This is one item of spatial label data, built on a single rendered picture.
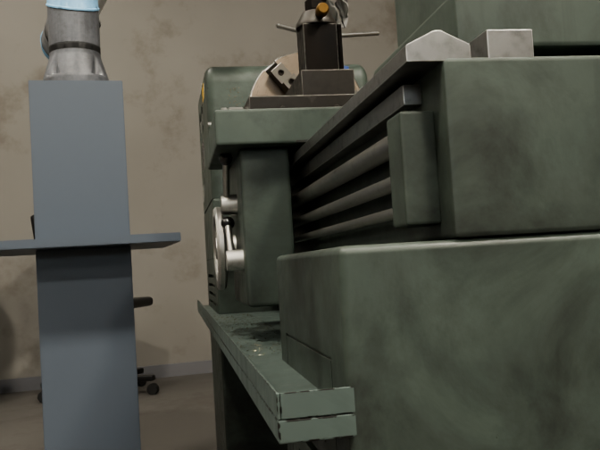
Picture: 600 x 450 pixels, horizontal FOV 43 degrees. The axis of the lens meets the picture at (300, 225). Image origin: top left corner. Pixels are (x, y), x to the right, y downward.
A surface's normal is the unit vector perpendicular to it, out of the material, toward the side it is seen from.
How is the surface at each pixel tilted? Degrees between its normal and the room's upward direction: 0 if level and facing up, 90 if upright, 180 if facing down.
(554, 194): 90
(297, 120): 90
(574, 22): 90
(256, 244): 90
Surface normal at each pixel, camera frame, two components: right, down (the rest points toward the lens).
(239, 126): 0.17, -0.06
